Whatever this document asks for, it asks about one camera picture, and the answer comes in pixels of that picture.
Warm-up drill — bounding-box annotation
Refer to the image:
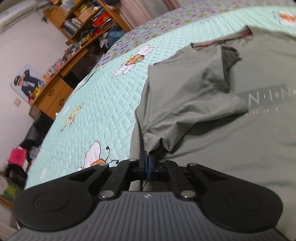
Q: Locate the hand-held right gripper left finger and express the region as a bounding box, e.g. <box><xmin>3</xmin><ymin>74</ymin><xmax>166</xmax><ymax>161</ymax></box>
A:
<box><xmin>67</xmin><ymin>150</ymin><xmax>148</xmax><ymax>200</ymax></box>

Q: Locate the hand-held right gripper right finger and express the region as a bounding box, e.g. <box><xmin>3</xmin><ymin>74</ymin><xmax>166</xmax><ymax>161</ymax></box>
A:
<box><xmin>147</xmin><ymin>155</ymin><xmax>229</xmax><ymax>200</ymax></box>

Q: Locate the grey t-shirt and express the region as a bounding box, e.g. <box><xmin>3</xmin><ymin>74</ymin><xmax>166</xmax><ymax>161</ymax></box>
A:
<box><xmin>128</xmin><ymin>24</ymin><xmax>296</xmax><ymax>241</ymax></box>

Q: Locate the blue clothes pile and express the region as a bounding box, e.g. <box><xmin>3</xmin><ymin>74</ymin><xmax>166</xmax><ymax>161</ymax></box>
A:
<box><xmin>99</xmin><ymin>24</ymin><xmax>126</xmax><ymax>49</ymax></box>

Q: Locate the bee-print quilted bedspread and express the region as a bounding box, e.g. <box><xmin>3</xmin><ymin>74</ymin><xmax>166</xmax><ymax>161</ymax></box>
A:
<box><xmin>24</xmin><ymin>3</ymin><xmax>296</xmax><ymax>189</ymax></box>

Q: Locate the black chair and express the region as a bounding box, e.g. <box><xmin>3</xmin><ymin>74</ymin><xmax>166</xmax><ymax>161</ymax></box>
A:
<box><xmin>18</xmin><ymin>111</ymin><xmax>55</xmax><ymax>160</ymax></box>

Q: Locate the wooden desk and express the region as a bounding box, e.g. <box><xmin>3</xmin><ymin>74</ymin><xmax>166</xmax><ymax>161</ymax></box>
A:
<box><xmin>29</xmin><ymin>30</ymin><xmax>116</xmax><ymax>120</ymax></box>

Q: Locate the pink bag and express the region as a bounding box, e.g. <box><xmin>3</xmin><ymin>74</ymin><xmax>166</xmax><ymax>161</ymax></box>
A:
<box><xmin>7</xmin><ymin>148</ymin><xmax>28</xmax><ymax>165</ymax></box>

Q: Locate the orange box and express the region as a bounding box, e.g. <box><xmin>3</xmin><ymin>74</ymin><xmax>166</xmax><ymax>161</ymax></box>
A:
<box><xmin>92</xmin><ymin>13</ymin><xmax>114</xmax><ymax>28</ymax></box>

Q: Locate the row of books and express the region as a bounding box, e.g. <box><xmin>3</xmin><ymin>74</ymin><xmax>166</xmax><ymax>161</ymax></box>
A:
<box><xmin>62</xmin><ymin>19</ymin><xmax>80</xmax><ymax>37</ymax></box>

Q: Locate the cardboard box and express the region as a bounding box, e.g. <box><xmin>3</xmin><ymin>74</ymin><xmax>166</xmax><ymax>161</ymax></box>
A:
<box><xmin>77</xmin><ymin>8</ymin><xmax>93</xmax><ymax>22</ymax></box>

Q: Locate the white air conditioner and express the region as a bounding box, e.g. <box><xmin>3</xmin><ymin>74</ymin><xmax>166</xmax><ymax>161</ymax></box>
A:
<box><xmin>0</xmin><ymin>0</ymin><xmax>38</xmax><ymax>34</ymax></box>

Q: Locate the wall poster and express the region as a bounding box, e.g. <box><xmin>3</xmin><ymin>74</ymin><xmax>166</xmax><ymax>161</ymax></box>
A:
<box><xmin>10</xmin><ymin>63</ymin><xmax>46</xmax><ymax>103</ymax></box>

